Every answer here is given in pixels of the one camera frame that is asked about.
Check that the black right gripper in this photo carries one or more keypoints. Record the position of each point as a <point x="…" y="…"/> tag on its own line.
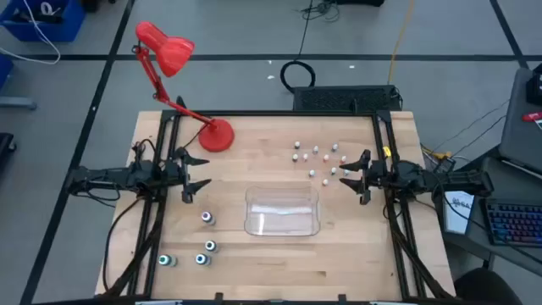
<point x="377" y="174"/>

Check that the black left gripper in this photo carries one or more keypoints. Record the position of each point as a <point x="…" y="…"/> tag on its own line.
<point x="174" y="173"/>

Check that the small yellow-label food coloring bottle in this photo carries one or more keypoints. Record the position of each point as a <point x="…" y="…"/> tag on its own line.
<point x="333" y="170"/>

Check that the small green food coloring bottle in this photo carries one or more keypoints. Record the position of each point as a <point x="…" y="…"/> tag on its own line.
<point x="335" y="147"/>

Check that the large purple food coloring bottle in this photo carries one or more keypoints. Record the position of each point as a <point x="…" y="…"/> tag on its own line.
<point x="206" y="217"/>

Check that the small black food coloring bottle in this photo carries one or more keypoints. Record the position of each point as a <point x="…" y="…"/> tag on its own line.
<point x="295" y="157"/>

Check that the large black food coloring bottle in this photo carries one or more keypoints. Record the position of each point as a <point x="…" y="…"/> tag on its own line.
<point x="211" y="245"/>

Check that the clear plastic bin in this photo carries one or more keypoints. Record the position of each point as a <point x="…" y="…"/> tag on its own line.
<point x="281" y="199"/>

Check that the large blue food coloring bottle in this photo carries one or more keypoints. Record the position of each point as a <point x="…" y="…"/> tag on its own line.
<point x="202" y="258"/>

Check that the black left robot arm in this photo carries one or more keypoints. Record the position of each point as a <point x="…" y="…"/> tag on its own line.
<point x="106" y="175"/>

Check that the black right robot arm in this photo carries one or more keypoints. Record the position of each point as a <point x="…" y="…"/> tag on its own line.
<point x="444" y="180"/>

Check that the large green food coloring bottle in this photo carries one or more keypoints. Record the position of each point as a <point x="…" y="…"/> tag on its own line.
<point x="165" y="260"/>

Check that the black computer tower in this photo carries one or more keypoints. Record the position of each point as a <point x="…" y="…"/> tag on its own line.
<point x="343" y="98"/>

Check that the black adapter box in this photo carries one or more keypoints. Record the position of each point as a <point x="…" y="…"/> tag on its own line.
<point x="445" y="164"/>

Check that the printed paper sheet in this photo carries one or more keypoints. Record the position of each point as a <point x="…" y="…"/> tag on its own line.
<point x="457" y="212"/>

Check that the red desk lamp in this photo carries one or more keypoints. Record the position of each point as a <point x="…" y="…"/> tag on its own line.
<point x="171" y="51"/>

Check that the dark gray desk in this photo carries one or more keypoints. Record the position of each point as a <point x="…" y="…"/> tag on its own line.
<point x="508" y="182"/>

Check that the backlit black keyboard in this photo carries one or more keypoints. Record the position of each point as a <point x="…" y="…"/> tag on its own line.
<point x="514" y="222"/>

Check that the light gray desk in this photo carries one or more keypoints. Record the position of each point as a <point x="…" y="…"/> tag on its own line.
<point x="521" y="135"/>

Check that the black office chair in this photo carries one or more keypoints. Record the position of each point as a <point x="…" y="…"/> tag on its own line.
<point x="487" y="288"/>

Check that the small red item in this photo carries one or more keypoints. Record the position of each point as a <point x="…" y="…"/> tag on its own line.
<point x="532" y="116"/>

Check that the gray stand base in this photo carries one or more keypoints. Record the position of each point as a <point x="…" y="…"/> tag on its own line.
<point x="17" y="103"/>

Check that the blue storage crate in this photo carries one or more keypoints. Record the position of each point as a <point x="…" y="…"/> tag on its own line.
<point x="4" y="72"/>
<point x="68" y="29"/>

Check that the black desk device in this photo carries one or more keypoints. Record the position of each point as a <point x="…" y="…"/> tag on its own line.
<point x="535" y="84"/>

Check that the black aluminium frame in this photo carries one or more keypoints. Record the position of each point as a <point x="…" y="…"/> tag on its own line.
<point x="271" y="113"/>

